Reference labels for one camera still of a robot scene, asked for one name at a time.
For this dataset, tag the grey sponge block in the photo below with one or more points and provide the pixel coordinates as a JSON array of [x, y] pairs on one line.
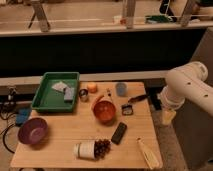
[[68, 94]]

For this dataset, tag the white cup on side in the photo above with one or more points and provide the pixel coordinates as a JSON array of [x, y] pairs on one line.
[[84, 150]]

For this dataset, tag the yellow corn cob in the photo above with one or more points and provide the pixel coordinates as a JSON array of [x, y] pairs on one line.
[[148, 154]]

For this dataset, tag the blue box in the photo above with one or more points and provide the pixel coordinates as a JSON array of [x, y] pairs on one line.
[[22, 116]]

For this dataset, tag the black eraser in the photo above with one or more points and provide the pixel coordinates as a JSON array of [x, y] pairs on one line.
[[119, 132]]

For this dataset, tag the red bowl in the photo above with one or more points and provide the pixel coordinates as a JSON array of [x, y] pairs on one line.
[[104, 111]]

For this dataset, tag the white cloth piece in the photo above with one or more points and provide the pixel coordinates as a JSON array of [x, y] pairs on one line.
[[59, 86]]

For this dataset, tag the green plastic tray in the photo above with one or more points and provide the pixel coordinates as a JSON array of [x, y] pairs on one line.
[[48, 100]]

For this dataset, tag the brown grape bunch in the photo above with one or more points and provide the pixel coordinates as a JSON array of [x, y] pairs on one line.
[[101, 148]]

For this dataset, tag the dark brush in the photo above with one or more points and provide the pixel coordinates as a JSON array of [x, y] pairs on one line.
[[137, 98]]

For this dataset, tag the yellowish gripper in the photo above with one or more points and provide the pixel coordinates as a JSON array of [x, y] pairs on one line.
[[167, 116]]

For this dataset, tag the green object in background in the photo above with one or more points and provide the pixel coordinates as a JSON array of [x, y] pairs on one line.
[[154, 19]]

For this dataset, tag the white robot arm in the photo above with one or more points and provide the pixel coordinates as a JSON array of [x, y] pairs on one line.
[[185, 82]]

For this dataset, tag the purple bowl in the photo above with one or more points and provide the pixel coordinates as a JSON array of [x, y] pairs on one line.
[[32, 131]]

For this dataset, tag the small metal cup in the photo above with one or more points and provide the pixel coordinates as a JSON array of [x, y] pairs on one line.
[[83, 95]]

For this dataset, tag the orange round object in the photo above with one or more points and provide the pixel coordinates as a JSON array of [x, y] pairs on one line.
[[92, 87]]

